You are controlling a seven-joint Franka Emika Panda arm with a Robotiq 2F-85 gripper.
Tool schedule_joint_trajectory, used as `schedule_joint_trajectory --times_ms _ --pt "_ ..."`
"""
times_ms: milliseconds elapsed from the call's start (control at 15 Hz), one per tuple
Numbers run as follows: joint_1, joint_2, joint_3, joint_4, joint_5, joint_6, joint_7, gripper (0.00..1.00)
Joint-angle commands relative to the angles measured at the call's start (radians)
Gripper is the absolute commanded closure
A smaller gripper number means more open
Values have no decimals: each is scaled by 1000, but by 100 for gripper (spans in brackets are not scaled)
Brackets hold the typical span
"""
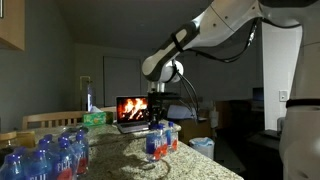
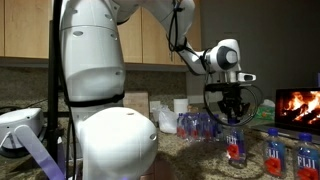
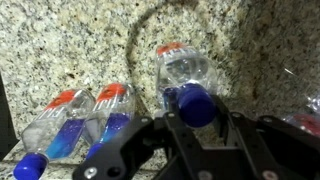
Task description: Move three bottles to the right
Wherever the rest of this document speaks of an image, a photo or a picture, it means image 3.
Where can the Fiji water bottle blue cap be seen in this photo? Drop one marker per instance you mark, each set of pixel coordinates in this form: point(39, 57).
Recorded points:
point(111, 113)
point(305, 121)
point(56, 133)
point(186, 73)

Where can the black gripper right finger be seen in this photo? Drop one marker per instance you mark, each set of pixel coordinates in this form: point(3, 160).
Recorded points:
point(283, 150)

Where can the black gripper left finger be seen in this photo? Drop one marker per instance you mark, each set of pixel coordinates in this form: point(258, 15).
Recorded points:
point(116, 153)

